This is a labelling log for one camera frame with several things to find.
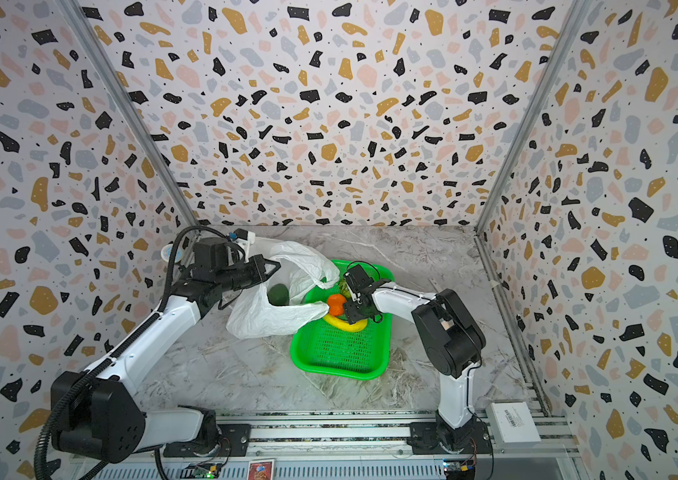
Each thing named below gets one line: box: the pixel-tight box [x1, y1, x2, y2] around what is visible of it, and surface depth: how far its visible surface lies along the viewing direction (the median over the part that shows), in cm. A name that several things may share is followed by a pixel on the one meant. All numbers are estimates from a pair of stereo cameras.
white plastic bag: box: [226, 238, 340, 340], surface depth 80 cm
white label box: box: [486, 402, 541, 447], surface depth 75 cm
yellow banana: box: [323, 314, 368, 333], surface depth 93 cm
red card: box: [247, 459, 275, 480], surface depth 70 cm
